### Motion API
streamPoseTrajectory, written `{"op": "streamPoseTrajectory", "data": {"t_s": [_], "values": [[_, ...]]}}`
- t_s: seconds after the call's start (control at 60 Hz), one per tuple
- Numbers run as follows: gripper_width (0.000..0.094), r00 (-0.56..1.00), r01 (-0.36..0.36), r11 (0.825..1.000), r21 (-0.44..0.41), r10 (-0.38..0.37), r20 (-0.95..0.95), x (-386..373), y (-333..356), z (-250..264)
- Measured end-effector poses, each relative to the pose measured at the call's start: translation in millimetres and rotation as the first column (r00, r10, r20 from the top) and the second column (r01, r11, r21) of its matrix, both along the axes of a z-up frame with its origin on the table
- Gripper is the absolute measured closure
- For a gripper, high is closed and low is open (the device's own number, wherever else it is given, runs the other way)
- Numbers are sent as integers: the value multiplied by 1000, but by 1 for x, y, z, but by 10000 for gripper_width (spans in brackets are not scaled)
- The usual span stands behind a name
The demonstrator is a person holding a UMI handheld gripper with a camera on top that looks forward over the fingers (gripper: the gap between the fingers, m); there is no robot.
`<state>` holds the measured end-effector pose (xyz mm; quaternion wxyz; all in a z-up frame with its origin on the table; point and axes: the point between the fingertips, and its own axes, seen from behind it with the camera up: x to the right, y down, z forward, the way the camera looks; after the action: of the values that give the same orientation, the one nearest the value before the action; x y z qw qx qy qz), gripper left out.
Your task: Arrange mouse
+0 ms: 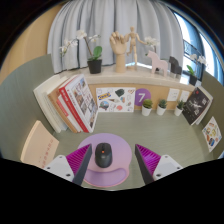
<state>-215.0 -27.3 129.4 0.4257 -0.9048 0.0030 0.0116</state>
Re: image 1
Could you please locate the green desk divider panel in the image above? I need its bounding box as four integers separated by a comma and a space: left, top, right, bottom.
0, 53, 64, 158
199, 71, 224, 158

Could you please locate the black computer mouse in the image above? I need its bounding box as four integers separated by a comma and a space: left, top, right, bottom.
94, 142, 113, 169

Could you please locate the black wooden horse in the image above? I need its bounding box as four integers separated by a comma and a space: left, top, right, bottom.
167, 55, 183, 78

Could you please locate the grey curtain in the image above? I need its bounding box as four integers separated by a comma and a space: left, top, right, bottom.
46, 0, 185, 74

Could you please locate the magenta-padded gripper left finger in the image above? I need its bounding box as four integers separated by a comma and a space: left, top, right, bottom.
43, 143, 94, 187

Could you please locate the beige booklet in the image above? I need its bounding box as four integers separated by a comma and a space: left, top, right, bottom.
19, 119, 60, 169

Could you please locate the white wall socket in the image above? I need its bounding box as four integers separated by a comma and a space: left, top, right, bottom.
166, 87, 181, 102
178, 89, 191, 103

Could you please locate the window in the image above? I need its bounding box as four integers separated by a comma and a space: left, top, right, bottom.
173, 11, 224, 84

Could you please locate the food sticker sheet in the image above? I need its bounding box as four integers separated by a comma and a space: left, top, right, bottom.
201, 115, 223, 153

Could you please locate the wooden hand model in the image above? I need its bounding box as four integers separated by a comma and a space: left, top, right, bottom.
109, 31, 128, 74

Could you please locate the small plant in white pot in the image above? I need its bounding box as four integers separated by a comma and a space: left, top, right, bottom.
173, 100, 185, 117
156, 98, 168, 117
141, 98, 154, 117

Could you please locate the pink wooden horse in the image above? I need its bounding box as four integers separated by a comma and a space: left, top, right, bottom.
146, 49, 170, 78

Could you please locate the round purple number sign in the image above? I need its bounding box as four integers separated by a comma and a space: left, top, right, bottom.
133, 87, 152, 107

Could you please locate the purple mouse pad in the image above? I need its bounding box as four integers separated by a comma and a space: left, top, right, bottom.
77, 132, 133, 188

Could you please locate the red and white magazine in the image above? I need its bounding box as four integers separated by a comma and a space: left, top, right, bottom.
55, 73, 99, 134

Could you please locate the white book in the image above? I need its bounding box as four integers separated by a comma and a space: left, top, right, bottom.
33, 74, 69, 134

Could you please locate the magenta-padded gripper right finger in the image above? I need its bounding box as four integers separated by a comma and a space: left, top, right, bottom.
134, 143, 184, 185

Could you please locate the black book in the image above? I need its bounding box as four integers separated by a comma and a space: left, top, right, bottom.
181, 87, 211, 126

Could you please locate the white sticker sheet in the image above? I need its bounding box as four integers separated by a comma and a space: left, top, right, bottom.
95, 86, 137, 113

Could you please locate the white orchid in black pot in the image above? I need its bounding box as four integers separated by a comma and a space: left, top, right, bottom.
185, 53, 208, 87
144, 35, 161, 54
59, 29, 104, 75

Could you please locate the brown book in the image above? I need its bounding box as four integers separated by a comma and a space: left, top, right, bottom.
47, 79, 83, 134

